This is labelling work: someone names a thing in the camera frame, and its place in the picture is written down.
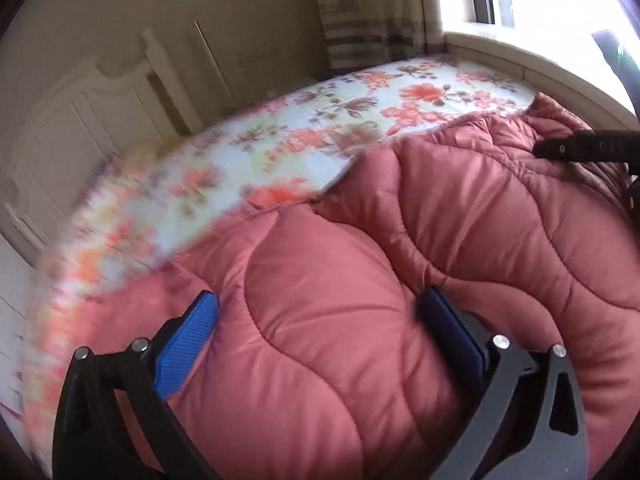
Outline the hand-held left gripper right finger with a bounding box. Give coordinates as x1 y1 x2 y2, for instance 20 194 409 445
417 286 591 480

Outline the wall power socket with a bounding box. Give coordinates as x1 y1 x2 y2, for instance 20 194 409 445
236 40 277 65

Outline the printed cream curtain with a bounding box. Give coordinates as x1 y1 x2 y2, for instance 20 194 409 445
307 0 446 73

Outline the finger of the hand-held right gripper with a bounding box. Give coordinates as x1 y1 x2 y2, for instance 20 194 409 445
534 130 601 163

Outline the white wardrobe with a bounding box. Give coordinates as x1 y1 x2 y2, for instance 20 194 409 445
0 235 33 406

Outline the thin metal pole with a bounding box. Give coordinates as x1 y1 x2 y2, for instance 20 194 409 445
194 20 236 106

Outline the cream window sill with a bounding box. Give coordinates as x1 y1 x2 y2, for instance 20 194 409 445
442 30 640 131

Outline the white wooden headboard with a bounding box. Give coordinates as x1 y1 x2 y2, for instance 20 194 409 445
0 27 206 261

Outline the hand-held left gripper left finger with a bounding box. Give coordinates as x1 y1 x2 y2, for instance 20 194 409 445
52 290 221 480

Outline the pink quilted jacket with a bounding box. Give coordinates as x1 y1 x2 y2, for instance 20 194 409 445
65 92 640 480

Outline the floral bed sheet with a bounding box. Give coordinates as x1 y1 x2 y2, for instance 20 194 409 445
20 57 538 461

